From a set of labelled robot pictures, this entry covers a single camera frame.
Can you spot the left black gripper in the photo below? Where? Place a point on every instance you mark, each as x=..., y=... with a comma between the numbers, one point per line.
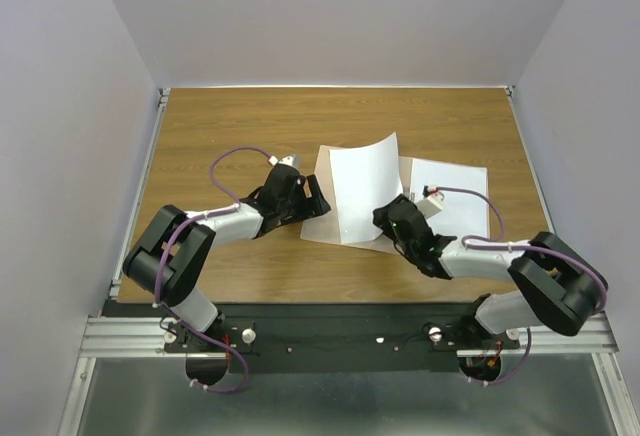
x=316, y=205

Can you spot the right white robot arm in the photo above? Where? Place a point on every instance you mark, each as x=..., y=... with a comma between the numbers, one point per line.
x=554, y=286

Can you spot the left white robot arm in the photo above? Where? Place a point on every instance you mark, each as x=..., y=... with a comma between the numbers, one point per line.
x=169, y=256

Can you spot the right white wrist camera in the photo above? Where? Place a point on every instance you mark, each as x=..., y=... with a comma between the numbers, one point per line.
x=429, y=201

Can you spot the aluminium frame rail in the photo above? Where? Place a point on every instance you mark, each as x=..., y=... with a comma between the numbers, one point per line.
x=122, y=337

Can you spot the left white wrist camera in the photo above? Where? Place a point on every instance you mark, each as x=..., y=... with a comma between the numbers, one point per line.
x=291, y=160

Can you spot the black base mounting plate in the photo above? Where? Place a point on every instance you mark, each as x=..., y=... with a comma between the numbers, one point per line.
x=273, y=338

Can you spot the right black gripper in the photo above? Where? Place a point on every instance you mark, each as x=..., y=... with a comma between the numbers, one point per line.
x=381, y=214

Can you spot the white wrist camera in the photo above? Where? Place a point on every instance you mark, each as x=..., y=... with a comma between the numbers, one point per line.
x=429, y=201
x=291, y=160

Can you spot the white paper sheet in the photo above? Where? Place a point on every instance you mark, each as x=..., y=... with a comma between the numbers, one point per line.
x=364, y=179
x=462, y=214

